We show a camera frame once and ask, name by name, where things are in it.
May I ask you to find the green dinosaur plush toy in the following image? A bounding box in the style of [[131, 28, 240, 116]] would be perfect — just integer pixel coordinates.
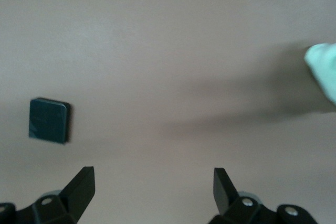
[[303, 42, 336, 107]]

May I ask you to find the small black square case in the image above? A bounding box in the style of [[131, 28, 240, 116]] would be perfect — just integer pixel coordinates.
[[28, 98, 72, 145]]

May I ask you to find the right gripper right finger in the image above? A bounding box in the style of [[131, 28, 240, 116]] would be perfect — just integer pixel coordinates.
[[208, 167, 319, 224]]

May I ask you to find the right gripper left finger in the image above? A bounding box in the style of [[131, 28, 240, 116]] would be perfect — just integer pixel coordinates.
[[0, 166, 96, 224]]

